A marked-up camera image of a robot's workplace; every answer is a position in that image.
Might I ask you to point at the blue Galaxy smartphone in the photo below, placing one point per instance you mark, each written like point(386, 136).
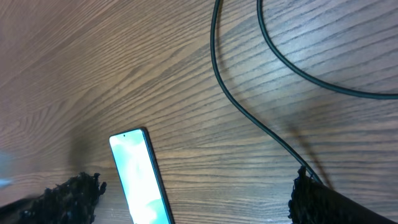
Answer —
point(140, 177)

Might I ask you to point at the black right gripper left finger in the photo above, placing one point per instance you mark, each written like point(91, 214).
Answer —
point(72, 202)

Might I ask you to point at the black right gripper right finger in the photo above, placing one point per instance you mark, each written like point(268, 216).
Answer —
point(314, 203)

